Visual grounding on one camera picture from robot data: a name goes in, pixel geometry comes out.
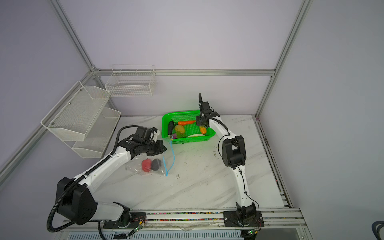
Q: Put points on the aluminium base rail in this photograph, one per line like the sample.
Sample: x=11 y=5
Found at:
x=279 y=224

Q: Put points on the orange yellow toy corn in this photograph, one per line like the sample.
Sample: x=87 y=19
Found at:
x=203 y=130

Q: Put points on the white mesh two-tier shelf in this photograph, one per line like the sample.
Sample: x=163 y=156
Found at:
x=83 y=120

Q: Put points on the dark toy eggplant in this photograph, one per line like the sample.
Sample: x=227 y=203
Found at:
x=170 y=128

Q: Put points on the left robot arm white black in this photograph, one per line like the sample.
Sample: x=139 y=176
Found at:
x=75 y=203

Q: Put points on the clear zip top bag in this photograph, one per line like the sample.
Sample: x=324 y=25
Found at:
x=168 y=159

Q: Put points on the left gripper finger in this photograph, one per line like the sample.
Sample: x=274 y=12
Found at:
x=159 y=146
x=154 y=152

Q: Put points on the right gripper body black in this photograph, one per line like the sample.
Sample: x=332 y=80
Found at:
x=199 y=120

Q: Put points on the black toy avocado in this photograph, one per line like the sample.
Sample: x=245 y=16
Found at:
x=156 y=164

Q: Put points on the red toy pepper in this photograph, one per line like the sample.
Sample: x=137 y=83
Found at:
x=147 y=165

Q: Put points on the white wire wall basket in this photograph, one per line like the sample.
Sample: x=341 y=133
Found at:
x=132 y=81

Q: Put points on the yellow toy potato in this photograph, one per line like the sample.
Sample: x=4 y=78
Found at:
x=179 y=129

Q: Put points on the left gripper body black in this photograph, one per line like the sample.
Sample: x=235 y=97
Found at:
x=148 y=145

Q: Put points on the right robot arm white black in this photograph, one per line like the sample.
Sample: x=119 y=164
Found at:
x=234 y=156

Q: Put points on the orange toy carrot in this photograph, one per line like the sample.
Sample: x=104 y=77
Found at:
x=183 y=123

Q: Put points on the green plastic basket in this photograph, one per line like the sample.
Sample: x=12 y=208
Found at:
x=190 y=129

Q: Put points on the white toy radish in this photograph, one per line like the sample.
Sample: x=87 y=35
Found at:
x=196 y=135

